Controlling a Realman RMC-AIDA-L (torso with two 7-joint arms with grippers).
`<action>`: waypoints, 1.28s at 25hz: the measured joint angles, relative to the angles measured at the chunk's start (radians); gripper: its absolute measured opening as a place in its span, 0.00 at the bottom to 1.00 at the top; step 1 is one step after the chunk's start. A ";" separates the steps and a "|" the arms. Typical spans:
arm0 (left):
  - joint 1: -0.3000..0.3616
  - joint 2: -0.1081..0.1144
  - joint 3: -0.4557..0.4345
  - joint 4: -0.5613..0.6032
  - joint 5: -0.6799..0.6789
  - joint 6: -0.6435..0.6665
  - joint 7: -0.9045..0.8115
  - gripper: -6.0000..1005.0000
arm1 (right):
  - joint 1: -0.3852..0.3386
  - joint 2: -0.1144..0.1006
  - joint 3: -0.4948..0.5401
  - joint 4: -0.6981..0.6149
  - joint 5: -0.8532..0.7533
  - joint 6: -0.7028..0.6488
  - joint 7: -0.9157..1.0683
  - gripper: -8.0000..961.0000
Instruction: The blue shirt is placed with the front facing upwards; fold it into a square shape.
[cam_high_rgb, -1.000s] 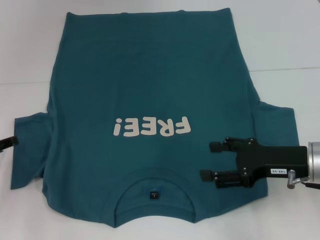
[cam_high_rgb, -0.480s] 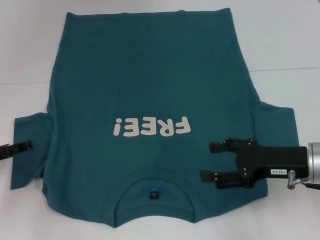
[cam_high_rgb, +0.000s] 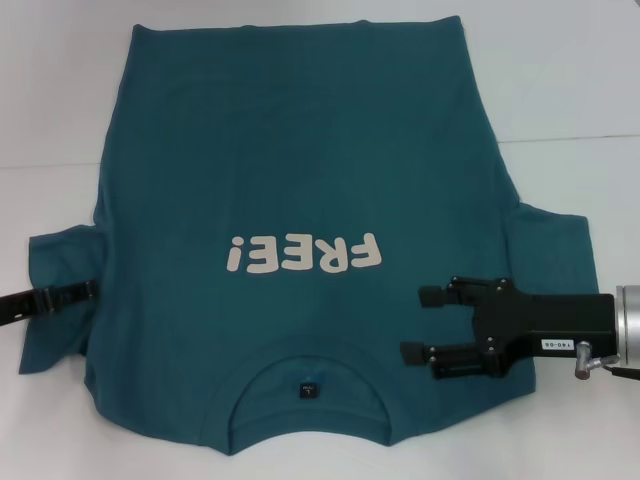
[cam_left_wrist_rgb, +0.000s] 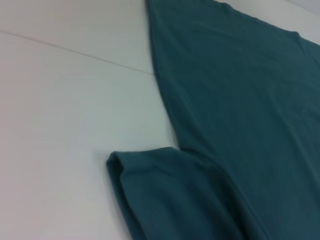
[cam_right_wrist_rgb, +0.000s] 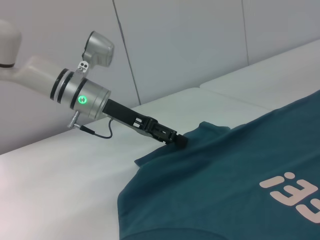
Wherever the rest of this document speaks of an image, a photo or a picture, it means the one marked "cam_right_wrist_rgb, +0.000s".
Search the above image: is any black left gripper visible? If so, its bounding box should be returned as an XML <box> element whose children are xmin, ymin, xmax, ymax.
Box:
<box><xmin>104</xmin><ymin>98</ymin><xmax>188</xmax><ymax>150</ymax></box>

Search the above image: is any teal t-shirt with FREE print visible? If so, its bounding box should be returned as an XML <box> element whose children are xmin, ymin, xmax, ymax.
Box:
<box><xmin>117</xmin><ymin>89</ymin><xmax>320</xmax><ymax>240</ymax></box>

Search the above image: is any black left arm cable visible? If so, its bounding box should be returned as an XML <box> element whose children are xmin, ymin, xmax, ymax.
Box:
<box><xmin>66</xmin><ymin>111</ymin><xmax>114</xmax><ymax>140</ymax></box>

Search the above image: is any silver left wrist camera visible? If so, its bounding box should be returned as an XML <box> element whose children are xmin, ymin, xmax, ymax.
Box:
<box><xmin>76</xmin><ymin>30</ymin><xmax>115</xmax><ymax>75</ymax></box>

